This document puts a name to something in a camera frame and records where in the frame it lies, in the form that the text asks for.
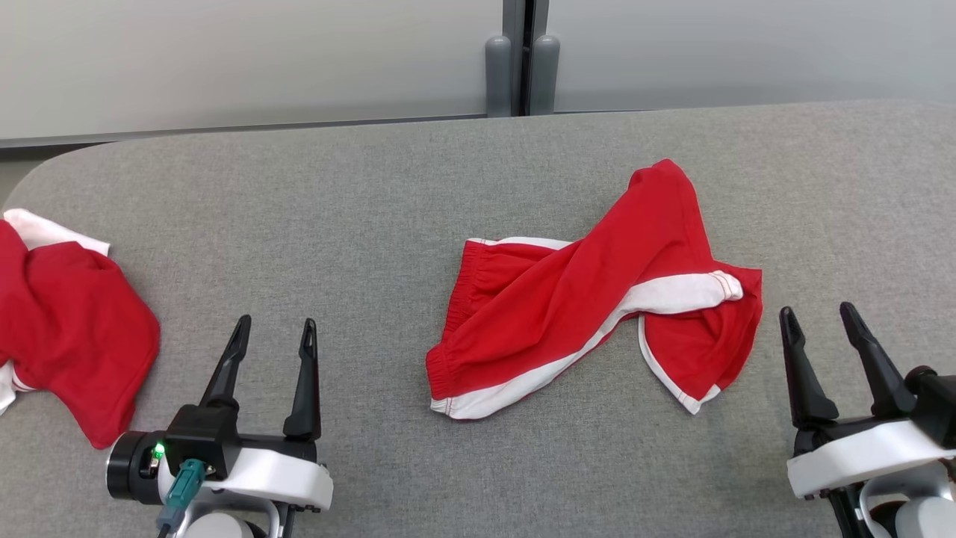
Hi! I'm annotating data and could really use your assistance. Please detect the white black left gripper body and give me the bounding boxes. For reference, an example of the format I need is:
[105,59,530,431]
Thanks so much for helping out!
[107,407,335,516]

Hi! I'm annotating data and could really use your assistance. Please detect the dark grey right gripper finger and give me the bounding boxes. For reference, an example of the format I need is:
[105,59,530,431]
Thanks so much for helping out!
[779,306,840,430]
[839,301,918,418]

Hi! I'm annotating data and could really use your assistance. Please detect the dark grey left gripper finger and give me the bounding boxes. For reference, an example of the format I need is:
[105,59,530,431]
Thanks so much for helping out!
[199,315,252,410]
[282,318,323,441]

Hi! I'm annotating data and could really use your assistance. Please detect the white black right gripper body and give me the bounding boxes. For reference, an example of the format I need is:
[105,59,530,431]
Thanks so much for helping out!
[786,413,956,501]

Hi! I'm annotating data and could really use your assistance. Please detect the red Bulls 23 jersey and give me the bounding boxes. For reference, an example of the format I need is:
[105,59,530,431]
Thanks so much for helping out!
[0,208,162,451]

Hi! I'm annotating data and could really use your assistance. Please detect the red shorts with white trim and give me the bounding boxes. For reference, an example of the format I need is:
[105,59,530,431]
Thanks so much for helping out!
[425,158,765,421]

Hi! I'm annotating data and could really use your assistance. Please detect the grey fabric sofa seat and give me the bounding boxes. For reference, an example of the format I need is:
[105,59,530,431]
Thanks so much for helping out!
[0,99,956,538]

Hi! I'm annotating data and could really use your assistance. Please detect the black cable with teal plug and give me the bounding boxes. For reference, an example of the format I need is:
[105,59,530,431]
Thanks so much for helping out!
[155,459,207,538]

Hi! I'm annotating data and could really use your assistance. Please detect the grey partition base rail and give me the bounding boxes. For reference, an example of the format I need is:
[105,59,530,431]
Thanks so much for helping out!
[0,113,491,149]

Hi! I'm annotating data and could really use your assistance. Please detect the grey rounded post foot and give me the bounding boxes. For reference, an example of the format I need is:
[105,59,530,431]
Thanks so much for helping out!
[485,34,513,118]
[531,34,561,116]

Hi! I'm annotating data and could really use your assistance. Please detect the grey partition post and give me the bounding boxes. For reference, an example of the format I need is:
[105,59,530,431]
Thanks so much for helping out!
[502,0,550,117]

